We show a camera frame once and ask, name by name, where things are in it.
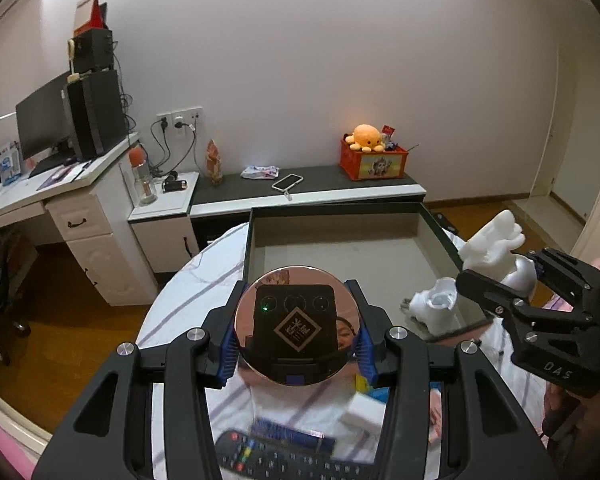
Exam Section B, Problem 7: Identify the white door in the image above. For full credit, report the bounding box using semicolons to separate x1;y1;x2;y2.
527;42;600;223

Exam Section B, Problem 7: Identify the smartphone white case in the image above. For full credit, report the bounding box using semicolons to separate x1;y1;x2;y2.
271;174;304;194

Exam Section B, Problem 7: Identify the black charger cable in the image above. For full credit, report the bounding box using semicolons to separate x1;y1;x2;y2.
149;119;181;181

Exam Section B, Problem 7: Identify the white striped quilt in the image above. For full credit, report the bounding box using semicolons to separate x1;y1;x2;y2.
136;222;551;480

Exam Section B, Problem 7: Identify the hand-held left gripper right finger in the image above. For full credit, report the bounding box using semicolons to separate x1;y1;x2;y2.
345;279;571;480

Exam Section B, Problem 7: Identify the black computer tower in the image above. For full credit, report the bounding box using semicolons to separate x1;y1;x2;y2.
62;69;127;161

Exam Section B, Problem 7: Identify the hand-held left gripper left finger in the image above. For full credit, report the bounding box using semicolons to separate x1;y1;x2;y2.
31;281;247;480

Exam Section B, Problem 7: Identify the cream small device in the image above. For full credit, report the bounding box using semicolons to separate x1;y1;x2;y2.
67;39;81;83

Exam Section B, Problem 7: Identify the black computer monitor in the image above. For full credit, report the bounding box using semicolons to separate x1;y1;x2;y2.
15;71;74;163

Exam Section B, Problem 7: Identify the orange snack bag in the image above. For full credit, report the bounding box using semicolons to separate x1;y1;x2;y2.
206;139;225;184

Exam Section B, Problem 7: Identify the water bottle orange cap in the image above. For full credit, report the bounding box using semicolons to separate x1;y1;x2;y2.
130;146;159;206

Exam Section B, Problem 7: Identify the white wall socket panel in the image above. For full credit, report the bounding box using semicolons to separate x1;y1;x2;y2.
156;106;204;131

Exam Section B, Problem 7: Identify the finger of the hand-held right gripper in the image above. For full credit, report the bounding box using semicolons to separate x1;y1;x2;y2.
456;269;600;356
527;248;600;311

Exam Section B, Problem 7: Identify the white nightstand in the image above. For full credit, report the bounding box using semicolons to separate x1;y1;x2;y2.
127;171;201;274

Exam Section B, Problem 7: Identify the white charger cable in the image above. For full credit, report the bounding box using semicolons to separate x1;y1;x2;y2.
182;124;202;174

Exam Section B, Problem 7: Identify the red cardboard box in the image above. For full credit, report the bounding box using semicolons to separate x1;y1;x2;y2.
75;0;109;36

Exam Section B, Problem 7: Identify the white desk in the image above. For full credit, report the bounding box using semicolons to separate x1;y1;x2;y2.
0;132;159;308

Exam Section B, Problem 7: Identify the person's right hand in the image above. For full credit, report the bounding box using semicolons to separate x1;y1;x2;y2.
542;384;589;442

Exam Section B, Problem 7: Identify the round copper mirror tin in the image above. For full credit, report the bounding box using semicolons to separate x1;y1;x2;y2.
234;266;362;387

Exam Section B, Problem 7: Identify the mouse pad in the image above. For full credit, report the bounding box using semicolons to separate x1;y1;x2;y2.
36;162;94;192

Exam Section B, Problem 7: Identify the crumpled snack packet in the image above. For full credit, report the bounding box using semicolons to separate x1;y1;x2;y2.
240;164;280;181

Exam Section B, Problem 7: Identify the red storage crate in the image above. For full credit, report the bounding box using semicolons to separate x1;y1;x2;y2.
339;139;410;181

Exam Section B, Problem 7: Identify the blue white box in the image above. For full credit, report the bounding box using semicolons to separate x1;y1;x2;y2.
0;142;22;186

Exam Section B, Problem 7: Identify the black remote control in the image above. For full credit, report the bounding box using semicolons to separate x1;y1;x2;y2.
214;427;377;480

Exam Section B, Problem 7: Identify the white figurine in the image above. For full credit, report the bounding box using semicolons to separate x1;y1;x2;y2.
460;210;539;307

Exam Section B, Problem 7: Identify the black keyboard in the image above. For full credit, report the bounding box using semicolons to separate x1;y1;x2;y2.
28;157;77;179

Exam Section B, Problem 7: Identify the orange octopus plush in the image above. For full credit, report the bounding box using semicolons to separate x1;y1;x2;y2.
344;124;386;153

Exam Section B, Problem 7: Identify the small black device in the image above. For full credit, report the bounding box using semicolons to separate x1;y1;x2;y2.
161;171;189;192

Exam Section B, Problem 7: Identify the black speaker box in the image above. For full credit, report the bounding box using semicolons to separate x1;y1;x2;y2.
71;28;115;74

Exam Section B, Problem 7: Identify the dark low cabinet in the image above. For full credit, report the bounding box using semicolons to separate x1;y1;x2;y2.
190;164;427;256

